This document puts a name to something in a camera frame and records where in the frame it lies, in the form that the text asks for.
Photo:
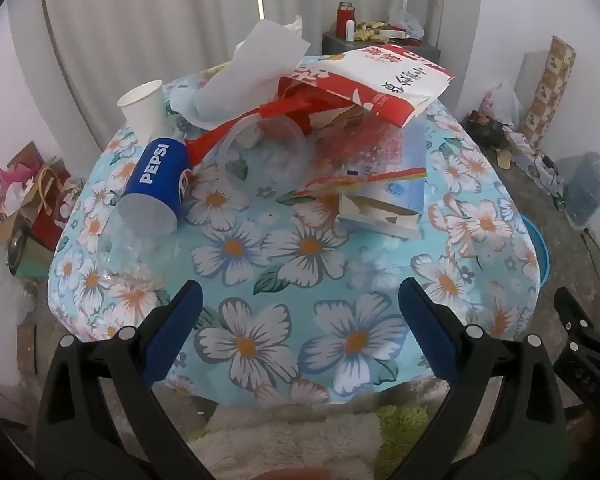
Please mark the white plastic bag red print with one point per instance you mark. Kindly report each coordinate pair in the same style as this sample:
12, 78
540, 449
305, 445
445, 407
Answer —
502, 102

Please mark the pile of small packets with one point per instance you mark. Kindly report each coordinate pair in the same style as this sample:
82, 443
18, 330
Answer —
375, 32

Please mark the orange yellow snack packet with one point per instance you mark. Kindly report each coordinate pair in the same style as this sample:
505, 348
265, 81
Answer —
330, 185

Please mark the yellow green wrapper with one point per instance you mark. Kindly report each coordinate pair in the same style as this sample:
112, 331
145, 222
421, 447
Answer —
215, 67

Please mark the red thermos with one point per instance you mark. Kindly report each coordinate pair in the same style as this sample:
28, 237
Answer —
345, 15

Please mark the clear plastic bowl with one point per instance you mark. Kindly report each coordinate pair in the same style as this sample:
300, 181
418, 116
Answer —
280, 160

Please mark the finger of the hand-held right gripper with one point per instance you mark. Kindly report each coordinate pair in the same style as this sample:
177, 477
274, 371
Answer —
580, 317

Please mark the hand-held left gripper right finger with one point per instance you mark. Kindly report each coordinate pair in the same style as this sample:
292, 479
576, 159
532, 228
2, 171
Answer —
425, 325

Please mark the blue water jug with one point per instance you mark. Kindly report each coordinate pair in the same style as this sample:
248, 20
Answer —
590, 190

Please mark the small white bottle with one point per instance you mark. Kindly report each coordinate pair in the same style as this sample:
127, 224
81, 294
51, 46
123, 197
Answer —
349, 31

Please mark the blue white medicine box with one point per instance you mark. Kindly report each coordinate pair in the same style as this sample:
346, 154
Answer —
395, 200

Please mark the patterned roll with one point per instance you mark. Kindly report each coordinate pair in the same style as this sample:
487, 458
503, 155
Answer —
550, 90

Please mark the white paper cup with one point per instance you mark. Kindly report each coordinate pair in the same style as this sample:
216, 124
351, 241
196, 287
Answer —
142, 107

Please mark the blue paper cup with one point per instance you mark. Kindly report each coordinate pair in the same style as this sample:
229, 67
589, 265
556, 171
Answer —
155, 170

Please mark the red plastic wrapper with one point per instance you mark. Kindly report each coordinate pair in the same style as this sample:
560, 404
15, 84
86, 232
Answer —
215, 137

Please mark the white paper towel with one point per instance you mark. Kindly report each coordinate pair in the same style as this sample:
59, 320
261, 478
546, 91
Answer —
250, 70

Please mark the clear red printed plastic bag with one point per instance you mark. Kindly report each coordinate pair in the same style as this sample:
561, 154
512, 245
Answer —
370, 150

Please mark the dark brown bag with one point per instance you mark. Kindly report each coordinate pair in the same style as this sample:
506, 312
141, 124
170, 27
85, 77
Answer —
485, 130

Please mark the blue basin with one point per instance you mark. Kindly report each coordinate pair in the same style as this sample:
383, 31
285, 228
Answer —
539, 250

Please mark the white curtain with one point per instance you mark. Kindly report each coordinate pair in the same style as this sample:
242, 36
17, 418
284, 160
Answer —
130, 20

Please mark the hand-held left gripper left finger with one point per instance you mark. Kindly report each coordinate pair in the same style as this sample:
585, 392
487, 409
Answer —
172, 330

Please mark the red white paper bag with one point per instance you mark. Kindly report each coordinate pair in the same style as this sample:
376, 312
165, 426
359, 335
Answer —
380, 85

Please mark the floral blue tablecloth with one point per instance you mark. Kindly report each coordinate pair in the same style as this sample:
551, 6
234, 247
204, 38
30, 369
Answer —
300, 285

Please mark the grey cabinet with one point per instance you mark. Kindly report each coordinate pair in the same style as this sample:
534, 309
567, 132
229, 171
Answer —
420, 52

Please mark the steel bowl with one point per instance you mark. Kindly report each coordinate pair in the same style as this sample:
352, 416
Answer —
16, 255

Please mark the brown gift bag pink tissue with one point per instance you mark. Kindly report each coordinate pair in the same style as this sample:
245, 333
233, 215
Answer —
17, 180

